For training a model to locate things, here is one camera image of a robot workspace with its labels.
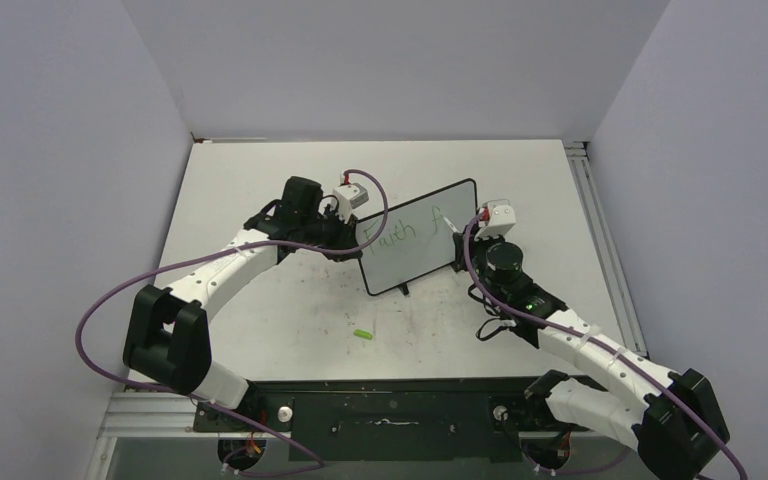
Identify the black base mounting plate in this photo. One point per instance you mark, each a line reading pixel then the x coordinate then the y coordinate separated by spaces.
pixel 405 420

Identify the white whiteboard marker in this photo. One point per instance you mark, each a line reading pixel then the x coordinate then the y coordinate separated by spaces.
pixel 450 224

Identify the green marker cap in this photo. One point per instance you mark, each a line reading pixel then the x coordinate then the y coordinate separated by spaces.
pixel 363 334

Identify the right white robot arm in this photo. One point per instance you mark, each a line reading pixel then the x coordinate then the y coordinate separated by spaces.
pixel 672 420

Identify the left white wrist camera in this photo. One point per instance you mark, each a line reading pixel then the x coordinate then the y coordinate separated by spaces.
pixel 350 196

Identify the black framed small whiteboard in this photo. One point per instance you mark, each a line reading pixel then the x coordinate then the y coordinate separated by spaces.
pixel 414 241

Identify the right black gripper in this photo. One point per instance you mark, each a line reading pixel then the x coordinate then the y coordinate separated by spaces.
pixel 461 257

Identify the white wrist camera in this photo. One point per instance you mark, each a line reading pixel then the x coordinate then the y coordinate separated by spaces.
pixel 496 219
pixel 350 196

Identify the aluminium rail right side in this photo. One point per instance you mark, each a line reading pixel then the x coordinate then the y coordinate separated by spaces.
pixel 619 293

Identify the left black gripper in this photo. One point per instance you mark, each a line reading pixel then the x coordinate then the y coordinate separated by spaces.
pixel 345 232

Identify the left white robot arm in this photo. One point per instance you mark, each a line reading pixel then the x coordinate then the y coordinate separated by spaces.
pixel 168 337

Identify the aluminium front frame rail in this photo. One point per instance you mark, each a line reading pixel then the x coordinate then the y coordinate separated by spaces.
pixel 147 435

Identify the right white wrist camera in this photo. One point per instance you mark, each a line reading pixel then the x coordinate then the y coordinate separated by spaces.
pixel 496 219

